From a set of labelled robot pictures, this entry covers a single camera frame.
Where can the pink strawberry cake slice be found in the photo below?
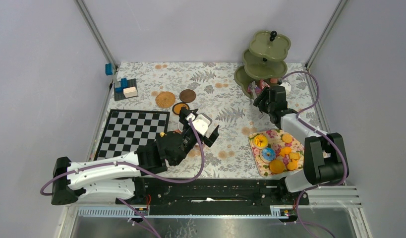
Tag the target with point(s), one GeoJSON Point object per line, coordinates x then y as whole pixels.
{"type": "Point", "coordinates": [263, 84]}

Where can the blue frosted donut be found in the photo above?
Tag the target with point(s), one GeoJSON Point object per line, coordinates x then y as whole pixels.
{"type": "Point", "coordinates": [267, 155]}

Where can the green three-tier serving stand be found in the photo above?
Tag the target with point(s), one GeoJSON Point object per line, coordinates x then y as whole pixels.
{"type": "Point", "coordinates": [263, 60]}

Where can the toy block set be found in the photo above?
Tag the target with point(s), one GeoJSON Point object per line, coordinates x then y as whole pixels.
{"type": "Point", "coordinates": [125, 88]}

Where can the dark brown round coaster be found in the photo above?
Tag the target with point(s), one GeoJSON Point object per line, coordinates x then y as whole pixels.
{"type": "Point", "coordinates": [187, 96]}

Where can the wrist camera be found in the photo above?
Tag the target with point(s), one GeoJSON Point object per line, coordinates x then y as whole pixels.
{"type": "Point", "coordinates": [287, 86]}
{"type": "Point", "coordinates": [201, 122]}

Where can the black white chessboard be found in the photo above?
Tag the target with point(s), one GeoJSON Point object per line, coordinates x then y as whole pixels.
{"type": "Point", "coordinates": [126, 130]}

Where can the orange bear cookie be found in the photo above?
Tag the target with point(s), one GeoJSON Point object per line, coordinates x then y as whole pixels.
{"type": "Point", "coordinates": [285, 151]}

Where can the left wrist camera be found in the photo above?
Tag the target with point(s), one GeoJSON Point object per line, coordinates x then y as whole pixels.
{"type": "Point", "coordinates": [201, 122]}

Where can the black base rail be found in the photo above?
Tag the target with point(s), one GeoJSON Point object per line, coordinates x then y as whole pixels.
{"type": "Point", "coordinates": [213, 196]}

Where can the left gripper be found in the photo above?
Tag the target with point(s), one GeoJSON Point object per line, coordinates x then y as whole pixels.
{"type": "Point", "coordinates": [183, 116]}

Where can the square yellow cracker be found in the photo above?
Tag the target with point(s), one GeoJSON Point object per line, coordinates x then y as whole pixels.
{"type": "Point", "coordinates": [294, 156]}

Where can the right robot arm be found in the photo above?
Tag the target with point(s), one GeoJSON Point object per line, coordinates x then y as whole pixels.
{"type": "Point", "coordinates": [324, 153]}

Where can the yellow frosted donut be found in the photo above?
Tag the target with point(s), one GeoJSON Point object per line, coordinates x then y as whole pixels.
{"type": "Point", "coordinates": [260, 141]}

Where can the small orange cookie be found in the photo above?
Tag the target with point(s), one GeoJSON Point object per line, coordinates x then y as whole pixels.
{"type": "Point", "coordinates": [292, 165]}

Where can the round orange biscuit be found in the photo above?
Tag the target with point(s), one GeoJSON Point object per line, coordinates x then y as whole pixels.
{"type": "Point", "coordinates": [287, 138]}

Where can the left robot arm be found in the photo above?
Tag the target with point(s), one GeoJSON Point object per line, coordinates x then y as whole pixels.
{"type": "Point", "coordinates": [112, 178]}

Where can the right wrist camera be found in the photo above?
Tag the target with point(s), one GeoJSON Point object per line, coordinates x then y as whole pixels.
{"type": "Point", "coordinates": [287, 86]}

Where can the blue clip on frame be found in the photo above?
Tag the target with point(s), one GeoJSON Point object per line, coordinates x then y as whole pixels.
{"type": "Point", "coordinates": [109, 70]}

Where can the black orange face coaster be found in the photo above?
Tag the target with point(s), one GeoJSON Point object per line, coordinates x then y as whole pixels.
{"type": "Point", "coordinates": [177, 107]}

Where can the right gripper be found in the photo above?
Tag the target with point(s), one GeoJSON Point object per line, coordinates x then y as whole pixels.
{"type": "Point", "coordinates": [266, 93]}

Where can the purple candy packet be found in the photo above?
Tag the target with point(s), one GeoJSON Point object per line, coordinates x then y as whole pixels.
{"type": "Point", "coordinates": [253, 90]}

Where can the floral snack tray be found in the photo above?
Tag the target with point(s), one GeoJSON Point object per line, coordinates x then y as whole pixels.
{"type": "Point", "coordinates": [276, 143]}

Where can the metal tongs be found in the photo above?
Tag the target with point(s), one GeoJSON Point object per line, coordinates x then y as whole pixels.
{"type": "Point", "coordinates": [259, 102]}

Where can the floral tablecloth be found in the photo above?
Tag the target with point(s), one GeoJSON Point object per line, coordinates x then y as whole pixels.
{"type": "Point", "coordinates": [218, 96]}

